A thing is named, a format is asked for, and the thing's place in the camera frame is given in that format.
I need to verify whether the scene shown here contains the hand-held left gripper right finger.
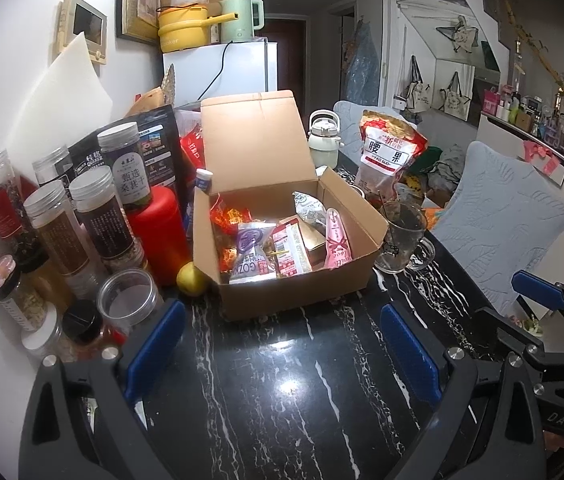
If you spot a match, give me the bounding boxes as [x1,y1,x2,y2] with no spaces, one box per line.
[379,304,547,480]

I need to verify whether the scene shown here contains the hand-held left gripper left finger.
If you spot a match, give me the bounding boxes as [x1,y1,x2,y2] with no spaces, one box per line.
[17,299,187,480]

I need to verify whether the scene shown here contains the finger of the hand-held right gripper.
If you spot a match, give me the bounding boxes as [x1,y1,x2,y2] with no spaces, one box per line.
[512,270,564,346]
[476,306,564,376]

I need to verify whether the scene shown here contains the red gold candy packet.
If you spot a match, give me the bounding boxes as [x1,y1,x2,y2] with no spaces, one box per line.
[210,200,247,233]
[218,246,241,273]

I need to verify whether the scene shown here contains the silver purple snack packet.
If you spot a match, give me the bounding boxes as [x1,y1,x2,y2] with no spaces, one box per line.
[228,223,269,285]

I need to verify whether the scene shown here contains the pink snack packet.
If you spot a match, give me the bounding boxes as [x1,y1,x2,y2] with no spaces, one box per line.
[324,208,351,269]

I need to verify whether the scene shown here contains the white red rose packet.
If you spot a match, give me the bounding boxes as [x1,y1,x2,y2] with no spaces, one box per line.
[268,222,313,277]

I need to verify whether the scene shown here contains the white grey snack packet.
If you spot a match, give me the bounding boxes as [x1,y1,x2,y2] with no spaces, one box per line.
[292,191,330,236]

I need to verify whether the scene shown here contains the cardboard box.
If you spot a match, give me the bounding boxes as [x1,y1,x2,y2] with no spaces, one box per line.
[193,91,389,322]

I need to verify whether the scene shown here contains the wide clear-lid jar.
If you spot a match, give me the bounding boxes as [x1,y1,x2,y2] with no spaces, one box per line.
[97,267,163,333]

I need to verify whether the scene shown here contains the yellow lemon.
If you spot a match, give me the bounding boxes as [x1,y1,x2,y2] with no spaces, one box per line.
[177,261,209,297]

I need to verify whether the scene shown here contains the small black-lid jar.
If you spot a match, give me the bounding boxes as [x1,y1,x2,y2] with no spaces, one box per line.
[62,300,105,356]

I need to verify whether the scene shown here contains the clear glass mug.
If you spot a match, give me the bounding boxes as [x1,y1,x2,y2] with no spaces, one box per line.
[374,201,435,275]

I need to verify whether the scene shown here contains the red plastic container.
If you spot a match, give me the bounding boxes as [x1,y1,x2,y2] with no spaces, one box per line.
[126,185,191,288]

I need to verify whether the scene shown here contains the small white-lid jar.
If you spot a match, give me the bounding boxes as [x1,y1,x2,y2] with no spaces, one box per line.
[21,305,65,361]

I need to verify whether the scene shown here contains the clear jar dark contents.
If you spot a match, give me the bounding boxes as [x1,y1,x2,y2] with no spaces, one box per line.
[68,165,145,266]

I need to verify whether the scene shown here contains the pink ribbon bow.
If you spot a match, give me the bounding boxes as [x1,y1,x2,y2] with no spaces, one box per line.
[522,140,562,173]

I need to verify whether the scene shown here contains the clear jar brown contents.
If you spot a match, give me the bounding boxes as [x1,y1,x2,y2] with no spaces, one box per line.
[23,180,93,281]

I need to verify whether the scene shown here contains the tan wrapped cake bar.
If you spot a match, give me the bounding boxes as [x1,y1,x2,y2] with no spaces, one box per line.
[294,217,327,266]

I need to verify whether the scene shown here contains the pink-lid bottle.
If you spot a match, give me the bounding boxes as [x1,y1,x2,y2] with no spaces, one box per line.
[0,255,48,331]

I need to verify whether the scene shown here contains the green bag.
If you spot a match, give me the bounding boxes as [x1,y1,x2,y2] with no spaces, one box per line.
[414,145,442,171]

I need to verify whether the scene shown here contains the row of cosmetic bottles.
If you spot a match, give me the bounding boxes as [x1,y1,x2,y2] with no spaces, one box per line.
[482,80,564,161]

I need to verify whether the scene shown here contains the black stand-up pouch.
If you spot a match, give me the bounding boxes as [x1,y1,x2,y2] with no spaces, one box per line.
[67,105,187,221]

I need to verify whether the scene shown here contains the red plastic bag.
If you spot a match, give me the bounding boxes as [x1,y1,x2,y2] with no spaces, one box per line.
[179,125,207,171]

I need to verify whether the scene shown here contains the red clear nut bag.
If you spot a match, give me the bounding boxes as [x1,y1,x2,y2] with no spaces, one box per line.
[354,109,427,196]

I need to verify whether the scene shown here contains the clear jar grey lid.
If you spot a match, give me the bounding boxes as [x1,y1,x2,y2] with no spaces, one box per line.
[32,145,75,188]

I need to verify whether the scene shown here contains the clear jar with red label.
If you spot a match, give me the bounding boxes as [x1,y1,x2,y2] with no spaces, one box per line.
[0,149,35,256]

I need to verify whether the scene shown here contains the cream water bottle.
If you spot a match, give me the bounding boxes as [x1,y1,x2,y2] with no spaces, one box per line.
[308,109,340,168]

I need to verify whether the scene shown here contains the canvas tote bag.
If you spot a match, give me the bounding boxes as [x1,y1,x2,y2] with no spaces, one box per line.
[404,55,432,113]

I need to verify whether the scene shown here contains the brown paper bag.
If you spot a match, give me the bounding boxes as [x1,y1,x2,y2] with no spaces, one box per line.
[127,87,165,116]

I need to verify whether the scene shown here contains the white foam board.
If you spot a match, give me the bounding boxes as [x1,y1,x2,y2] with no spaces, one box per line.
[22,32,114,156]

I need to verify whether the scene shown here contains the round woven tray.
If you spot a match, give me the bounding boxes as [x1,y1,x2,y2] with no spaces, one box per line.
[162,62,179,106]

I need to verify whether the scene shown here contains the white fridge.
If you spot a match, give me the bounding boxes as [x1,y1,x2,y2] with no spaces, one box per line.
[162,40,279,108]

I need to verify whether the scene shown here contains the blue plastic garment cover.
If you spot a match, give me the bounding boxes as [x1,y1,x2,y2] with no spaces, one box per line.
[344,22,383,106]

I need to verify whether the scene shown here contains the dark brown door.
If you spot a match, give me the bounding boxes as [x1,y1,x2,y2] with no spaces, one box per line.
[262,17,307,111]

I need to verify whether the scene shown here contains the yellow pot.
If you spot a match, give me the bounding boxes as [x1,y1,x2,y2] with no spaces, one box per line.
[157,4,235,53]

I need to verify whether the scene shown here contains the light green electric kettle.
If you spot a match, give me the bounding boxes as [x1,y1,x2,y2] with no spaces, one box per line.
[219,0,265,43]

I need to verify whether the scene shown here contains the framed picture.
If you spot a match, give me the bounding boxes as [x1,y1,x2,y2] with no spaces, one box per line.
[115,0,163,43]

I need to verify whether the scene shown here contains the black power cable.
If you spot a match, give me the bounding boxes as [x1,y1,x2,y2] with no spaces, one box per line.
[197,42,233,101]

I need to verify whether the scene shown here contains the cream wall intercom panel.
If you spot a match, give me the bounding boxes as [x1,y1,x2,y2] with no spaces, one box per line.
[52,0,109,66]

